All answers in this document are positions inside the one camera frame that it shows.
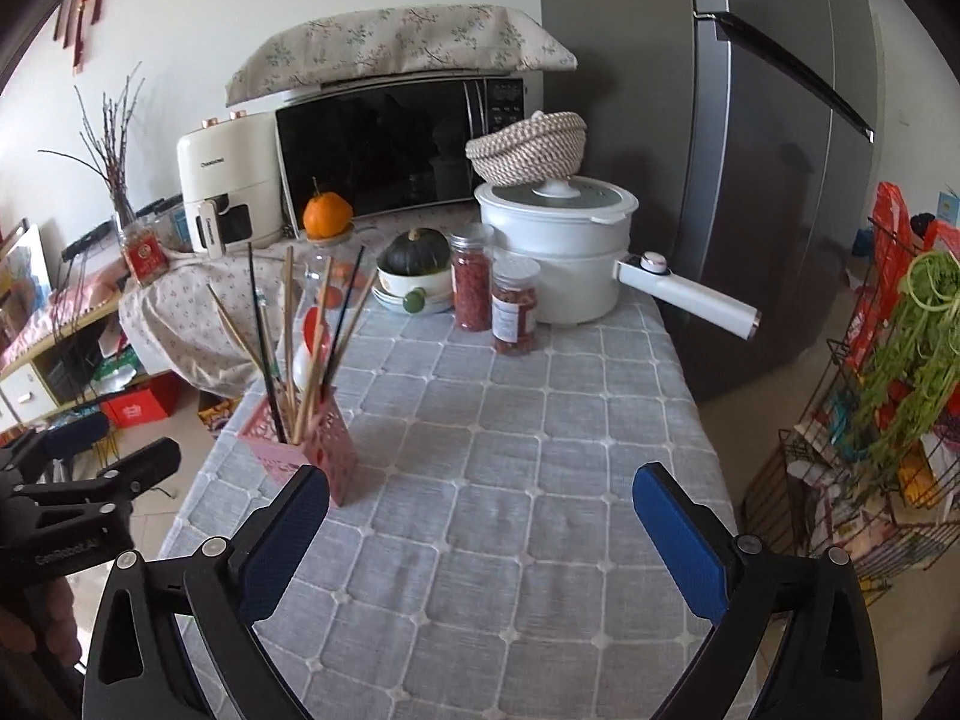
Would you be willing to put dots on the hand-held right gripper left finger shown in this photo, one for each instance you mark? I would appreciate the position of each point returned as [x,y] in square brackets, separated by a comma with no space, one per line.
[285,540]

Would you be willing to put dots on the bunch of green vegetables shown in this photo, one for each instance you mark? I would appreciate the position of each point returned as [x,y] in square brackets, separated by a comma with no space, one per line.
[915,360]

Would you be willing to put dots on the bare twigs in vase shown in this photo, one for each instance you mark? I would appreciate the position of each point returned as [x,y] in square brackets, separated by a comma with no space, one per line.
[112,142]

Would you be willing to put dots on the white bowl with green dot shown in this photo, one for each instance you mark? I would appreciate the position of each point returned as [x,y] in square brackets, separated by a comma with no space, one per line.
[409,300]

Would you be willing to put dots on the person's left hand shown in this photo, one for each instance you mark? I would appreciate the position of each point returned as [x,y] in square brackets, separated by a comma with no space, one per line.
[45,622]

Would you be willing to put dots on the red hanging ornament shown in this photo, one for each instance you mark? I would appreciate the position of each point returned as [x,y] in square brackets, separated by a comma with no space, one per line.
[86,7]

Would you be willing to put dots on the orange pumpkin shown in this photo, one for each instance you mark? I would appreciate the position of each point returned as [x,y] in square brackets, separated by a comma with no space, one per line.
[328,214]

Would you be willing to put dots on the black chopstick with gold band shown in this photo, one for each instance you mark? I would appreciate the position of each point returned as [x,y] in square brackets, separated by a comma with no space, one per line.
[346,304]
[262,330]

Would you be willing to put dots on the cream air fryer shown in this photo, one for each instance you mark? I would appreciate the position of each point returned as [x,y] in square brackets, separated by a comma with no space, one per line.
[225,180]

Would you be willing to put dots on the floral cloth cover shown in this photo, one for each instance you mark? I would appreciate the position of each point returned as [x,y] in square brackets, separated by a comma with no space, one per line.
[390,45]

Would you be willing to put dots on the white plastic spoon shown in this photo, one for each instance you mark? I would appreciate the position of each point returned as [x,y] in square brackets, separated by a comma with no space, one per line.
[304,369]

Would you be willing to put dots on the grey refrigerator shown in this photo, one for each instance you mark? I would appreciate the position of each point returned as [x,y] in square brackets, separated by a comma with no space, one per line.
[750,202]

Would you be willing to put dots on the clear jar of goji berries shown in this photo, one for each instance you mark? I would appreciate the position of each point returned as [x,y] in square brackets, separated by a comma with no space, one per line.
[471,289]

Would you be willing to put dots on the dark green pumpkin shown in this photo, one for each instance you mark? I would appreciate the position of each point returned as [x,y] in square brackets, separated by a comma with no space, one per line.
[416,251]

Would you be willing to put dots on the brown wooden chopstick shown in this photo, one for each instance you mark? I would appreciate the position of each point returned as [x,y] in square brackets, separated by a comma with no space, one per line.
[352,319]
[288,315]
[319,300]

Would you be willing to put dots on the wooden side cabinet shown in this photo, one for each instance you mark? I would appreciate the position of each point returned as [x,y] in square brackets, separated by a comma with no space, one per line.
[30,382]

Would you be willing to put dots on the red box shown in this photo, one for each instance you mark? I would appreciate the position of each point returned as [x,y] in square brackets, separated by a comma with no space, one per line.
[139,405]

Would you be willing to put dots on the picture frame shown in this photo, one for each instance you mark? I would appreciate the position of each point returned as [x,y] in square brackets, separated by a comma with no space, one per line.
[22,262]

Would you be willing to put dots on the black microwave oven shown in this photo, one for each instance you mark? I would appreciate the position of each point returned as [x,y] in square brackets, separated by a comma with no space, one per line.
[375,157]

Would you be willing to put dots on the cherry print cloth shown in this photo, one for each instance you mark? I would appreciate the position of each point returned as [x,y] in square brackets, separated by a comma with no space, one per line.
[180,322]

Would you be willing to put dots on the grey checked tablecloth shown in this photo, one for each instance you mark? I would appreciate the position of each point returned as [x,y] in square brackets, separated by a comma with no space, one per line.
[487,465]

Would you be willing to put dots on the red plastic spoon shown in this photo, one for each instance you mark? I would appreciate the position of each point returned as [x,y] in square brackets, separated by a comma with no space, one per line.
[313,326]

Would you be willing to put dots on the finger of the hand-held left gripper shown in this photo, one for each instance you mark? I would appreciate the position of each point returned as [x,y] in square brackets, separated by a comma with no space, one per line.
[75,435]
[142,469]

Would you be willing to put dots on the clear glass jar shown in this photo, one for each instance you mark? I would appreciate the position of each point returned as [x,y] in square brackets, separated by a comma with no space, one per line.
[319,262]

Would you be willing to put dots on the labelled jar of dried fruit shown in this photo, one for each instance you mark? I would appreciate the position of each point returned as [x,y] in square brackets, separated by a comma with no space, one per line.
[516,311]

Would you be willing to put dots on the white electric pot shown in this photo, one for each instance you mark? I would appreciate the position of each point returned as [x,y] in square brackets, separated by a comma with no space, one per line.
[555,262]

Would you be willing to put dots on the red plastic bag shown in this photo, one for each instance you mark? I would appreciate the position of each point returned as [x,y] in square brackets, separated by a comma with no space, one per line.
[885,262]

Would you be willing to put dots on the jar with red label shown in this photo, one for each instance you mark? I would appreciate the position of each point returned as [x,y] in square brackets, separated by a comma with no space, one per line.
[144,255]

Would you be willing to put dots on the thin bamboo chopstick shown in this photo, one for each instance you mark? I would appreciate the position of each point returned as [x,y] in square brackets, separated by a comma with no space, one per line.
[232,330]
[247,352]

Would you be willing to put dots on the pink perforated utensil holder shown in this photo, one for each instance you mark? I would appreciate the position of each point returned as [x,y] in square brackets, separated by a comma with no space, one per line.
[330,457]

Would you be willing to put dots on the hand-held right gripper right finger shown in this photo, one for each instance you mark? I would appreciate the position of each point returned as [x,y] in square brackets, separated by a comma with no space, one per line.
[682,547]

